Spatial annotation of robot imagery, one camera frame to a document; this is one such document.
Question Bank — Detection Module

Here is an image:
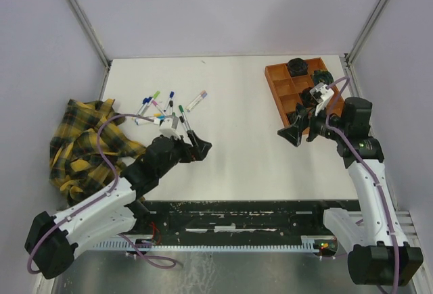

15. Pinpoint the yellow plaid cloth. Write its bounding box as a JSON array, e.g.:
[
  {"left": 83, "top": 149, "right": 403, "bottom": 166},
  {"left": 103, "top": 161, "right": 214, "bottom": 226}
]
[{"left": 49, "top": 99, "right": 146, "bottom": 206}]

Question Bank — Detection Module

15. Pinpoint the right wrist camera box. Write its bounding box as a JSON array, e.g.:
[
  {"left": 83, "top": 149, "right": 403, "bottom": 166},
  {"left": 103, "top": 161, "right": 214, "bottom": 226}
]
[{"left": 309, "top": 82, "right": 334, "bottom": 116}]

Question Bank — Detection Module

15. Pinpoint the black marker pen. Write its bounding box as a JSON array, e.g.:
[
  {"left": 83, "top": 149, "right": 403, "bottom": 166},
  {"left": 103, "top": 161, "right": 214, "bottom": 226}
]
[{"left": 179, "top": 112, "right": 191, "bottom": 133}]

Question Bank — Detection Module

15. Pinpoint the green blue rolled sock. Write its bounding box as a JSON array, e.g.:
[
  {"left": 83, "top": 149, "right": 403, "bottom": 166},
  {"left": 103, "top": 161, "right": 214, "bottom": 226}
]
[{"left": 312, "top": 69, "right": 334, "bottom": 86}]

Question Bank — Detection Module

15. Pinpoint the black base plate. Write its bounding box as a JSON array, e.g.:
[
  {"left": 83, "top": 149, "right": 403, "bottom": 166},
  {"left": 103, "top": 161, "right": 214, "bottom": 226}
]
[{"left": 128, "top": 199, "right": 359, "bottom": 245}]

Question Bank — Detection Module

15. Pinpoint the right aluminium frame post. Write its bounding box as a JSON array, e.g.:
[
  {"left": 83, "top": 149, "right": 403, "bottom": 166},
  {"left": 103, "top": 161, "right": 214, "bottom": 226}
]
[{"left": 344, "top": 0, "right": 390, "bottom": 68}]

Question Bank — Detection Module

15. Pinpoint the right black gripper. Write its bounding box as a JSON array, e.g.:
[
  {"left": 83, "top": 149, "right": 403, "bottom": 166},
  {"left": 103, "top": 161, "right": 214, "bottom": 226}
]
[{"left": 277, "top": 101, "right": 348, "bottom": 147}]

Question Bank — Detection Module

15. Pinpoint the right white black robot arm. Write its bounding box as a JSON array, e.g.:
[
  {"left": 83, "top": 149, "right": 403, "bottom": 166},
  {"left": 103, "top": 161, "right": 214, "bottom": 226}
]
[{"left": 277, "top": 97, "right": 424, "bottom": 289}]

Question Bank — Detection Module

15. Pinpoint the white cable duct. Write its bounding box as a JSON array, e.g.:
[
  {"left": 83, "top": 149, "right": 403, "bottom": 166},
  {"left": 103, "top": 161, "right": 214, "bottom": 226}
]
[{"left": 91, "top": 236, "right": 336, "bottom": 253}]

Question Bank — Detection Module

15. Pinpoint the black orange rolled sock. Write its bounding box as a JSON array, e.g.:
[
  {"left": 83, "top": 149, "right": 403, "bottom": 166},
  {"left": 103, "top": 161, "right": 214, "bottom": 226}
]
[{"left": 300, "top": 87, "right": 317, "bottom": 108}]

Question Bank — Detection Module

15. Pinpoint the aluminium frame post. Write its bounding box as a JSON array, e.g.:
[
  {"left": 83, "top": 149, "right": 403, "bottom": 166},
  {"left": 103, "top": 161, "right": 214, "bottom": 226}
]
[
  {"left": 344, "top": 0, "right": 390, "bottom": 68},
  {"left": 66, "top": 0, "right": 111, "bottom": 68}
]

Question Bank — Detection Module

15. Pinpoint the left aluminium frame post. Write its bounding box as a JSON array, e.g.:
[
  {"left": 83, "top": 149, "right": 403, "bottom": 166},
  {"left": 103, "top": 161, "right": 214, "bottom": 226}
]
[{"left": 66, "top": 0, "right": 111, "bottom": 68}]

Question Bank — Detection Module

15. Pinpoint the pastel purple highlighter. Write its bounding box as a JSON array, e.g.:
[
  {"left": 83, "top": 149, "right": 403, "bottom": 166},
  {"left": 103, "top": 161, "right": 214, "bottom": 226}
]
[{"left": 186, "top": 91, "right": 207, "bottom": 112}]

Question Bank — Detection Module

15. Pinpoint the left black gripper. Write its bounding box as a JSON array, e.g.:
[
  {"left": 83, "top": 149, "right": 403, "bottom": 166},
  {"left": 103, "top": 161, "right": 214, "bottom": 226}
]
[{"left": 157, "top": 129, "right": 211, "bottom": 177}]

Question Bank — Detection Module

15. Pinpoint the orange compartment tray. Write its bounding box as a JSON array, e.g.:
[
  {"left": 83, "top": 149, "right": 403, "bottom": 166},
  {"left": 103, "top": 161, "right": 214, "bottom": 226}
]
[{"left": 265, "top": 56, "right": 343, "bottom": 127}]

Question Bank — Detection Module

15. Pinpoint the dark green rolled sock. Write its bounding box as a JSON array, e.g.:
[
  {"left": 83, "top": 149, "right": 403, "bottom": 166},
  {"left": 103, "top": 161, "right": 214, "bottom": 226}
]
[{"left": 287, "top": 111, "right": 298, "bottom": 125}]

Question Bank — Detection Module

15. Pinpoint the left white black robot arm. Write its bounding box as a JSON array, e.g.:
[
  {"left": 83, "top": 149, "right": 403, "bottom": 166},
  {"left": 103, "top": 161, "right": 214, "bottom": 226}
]
[{"left": 24, "top": 130, "right": 212, "bottom": 279}]

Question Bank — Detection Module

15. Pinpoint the black rolled sock top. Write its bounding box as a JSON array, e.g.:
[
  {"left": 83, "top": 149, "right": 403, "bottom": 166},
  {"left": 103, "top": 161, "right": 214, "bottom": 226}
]
[{"left": 286, "top": 57, "right": 308, "bottom": 78}]

